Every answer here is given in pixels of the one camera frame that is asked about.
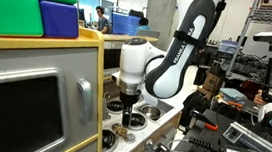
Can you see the person wearing headphones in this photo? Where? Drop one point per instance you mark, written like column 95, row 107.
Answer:
column 102, row 21

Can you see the grey toy faucet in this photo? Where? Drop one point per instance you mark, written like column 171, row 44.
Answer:
column 107, row 106

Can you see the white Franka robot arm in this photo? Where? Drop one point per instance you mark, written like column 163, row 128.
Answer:
column 178, row 56

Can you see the large green storage block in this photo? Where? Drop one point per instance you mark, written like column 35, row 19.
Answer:
column 13, row 14

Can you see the silver stove knob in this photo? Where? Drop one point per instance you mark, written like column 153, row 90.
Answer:
column 130, row 138

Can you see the black toy stove burner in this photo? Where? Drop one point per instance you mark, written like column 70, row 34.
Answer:
column 114, row 106
column 108, row 139
column 138, row 120

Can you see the toy kitchen with yellow frame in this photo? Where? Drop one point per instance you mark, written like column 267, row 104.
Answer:
column 76, row 67

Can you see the aluminium extrusion bar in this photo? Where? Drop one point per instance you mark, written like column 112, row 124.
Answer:
column 253, row 139

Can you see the black bag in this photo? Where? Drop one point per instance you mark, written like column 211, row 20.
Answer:
column 195, row 107

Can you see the black perforated table board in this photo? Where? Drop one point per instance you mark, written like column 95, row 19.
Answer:
column 213, row 137

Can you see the orange and black clamp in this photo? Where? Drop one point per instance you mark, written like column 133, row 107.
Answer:
column 205, row 121

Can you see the black camera stand pole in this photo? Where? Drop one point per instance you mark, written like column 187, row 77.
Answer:
column 269, row 72

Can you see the silver pot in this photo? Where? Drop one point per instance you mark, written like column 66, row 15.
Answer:
column 151, row 112

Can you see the blue folded cloth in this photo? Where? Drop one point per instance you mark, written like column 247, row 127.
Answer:
column 233, row 93

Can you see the person in blue shirt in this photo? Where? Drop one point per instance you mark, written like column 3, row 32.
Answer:
column 143, row 26

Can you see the cardboard box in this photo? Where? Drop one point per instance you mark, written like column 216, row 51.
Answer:
column 212, row 82

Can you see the grey toy sink basin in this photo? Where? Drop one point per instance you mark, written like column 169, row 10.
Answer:
column 166, row 107

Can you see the blue storage block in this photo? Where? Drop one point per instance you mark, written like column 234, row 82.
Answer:
column 59, row 20

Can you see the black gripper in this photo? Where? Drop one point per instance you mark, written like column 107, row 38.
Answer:
column 129, row 100

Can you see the grey toy microwave door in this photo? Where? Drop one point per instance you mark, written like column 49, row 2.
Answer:
column 14, row 118

